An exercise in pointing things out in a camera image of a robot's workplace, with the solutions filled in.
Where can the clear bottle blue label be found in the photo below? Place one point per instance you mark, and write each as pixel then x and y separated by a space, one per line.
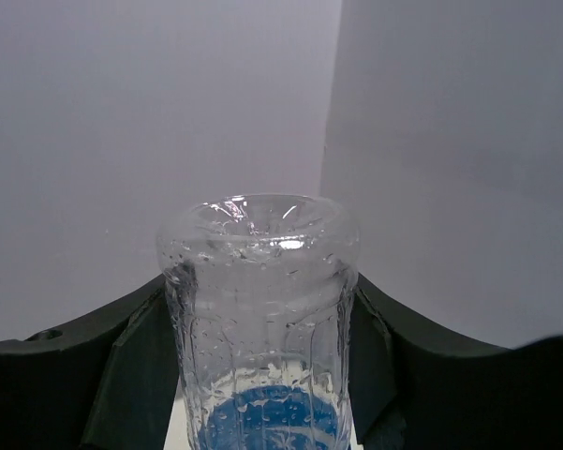
pixel 260 289

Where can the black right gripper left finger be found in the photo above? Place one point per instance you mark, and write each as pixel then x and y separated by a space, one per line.
pixel 106 380

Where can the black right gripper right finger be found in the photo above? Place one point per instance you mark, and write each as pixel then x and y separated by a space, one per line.
pixel 415 384

